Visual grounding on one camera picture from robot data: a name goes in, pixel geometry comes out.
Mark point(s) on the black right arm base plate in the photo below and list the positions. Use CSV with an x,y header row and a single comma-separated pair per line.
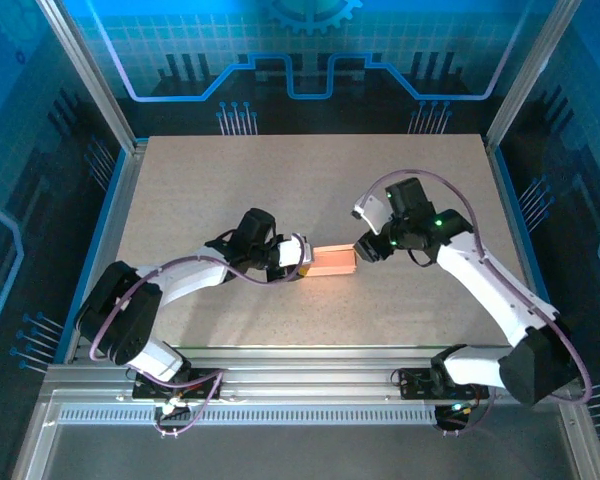
x,y
415,387

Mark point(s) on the pink cardboard paper box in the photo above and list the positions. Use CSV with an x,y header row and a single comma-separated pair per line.
x,y
332,262

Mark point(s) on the aluminium side rail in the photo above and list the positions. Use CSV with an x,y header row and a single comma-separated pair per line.
x,y
509,200
125,200

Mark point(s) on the long aluminium frame rail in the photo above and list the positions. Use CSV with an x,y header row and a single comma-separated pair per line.
x,y
305,372

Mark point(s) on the aluminium frame post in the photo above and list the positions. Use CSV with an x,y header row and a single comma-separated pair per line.
x,y
525,75
95,85

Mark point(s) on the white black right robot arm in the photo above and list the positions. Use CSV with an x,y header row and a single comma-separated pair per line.
x,y
480,280

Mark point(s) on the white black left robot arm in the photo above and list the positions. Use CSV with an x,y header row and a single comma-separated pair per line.
x,y
115,315

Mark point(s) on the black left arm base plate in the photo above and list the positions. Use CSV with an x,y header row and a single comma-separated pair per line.
x,y
205,385

